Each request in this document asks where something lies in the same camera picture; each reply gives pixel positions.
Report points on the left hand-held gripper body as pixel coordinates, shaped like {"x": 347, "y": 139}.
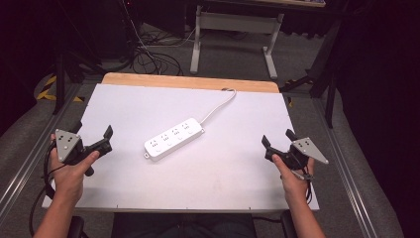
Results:
{"x": 67, "y": 145}

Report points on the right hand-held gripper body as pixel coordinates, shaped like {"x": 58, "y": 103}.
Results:
{"x": 308, "y": 148}

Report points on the white power strip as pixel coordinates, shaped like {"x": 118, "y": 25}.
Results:
{"x": 173, "y": 139}

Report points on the person's left hand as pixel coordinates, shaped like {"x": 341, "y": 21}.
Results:
{"x": 67, "y": 180}

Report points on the person's right hand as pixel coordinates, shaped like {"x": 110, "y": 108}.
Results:
{"x": 295, "y": 181}

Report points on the yellow black floor tape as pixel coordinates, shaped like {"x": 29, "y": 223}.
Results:
{"x": 46, "y": 91}

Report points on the black metal stand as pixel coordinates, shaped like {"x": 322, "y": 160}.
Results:
{"x": 325, "y": 72}
{"x": 60, "y": 82}

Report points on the black chair armrest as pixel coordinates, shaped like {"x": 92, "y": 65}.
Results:
{"x": 289, "y": 224}
{"x": 76, "y": 228}

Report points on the person's legs in dark trousers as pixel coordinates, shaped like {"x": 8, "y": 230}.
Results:
{"x": 185, "y": 226}

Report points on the wooden desk top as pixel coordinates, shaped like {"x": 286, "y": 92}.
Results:
{"x": 264, "y": 2}

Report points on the aluminium rail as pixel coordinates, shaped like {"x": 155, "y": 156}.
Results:
{"x": 346, "y": 172}
{"x": 29, "y": 168}

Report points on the white metal desk frame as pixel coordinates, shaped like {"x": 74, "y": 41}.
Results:
{"x": 236, "y": 21}

